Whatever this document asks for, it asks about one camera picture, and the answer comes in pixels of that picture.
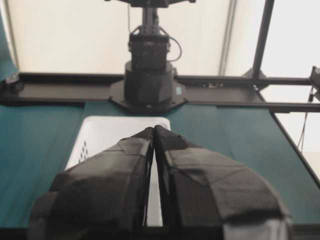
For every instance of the black vertical frame post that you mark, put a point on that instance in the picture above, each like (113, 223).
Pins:
(255, 71)

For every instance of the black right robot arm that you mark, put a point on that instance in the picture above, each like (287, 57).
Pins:
(148, 85)

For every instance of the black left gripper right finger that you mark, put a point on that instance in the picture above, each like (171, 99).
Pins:
(206, 195)

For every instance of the black aluminium frame rail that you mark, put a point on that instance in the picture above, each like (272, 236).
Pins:
(222, 91)

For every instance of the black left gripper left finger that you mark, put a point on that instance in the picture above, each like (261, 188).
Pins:
(103, 198)

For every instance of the black clamp on rail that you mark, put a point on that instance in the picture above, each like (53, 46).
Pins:
(12, 83)

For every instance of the white perforated plastic basket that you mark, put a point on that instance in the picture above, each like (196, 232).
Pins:
(98, 133)

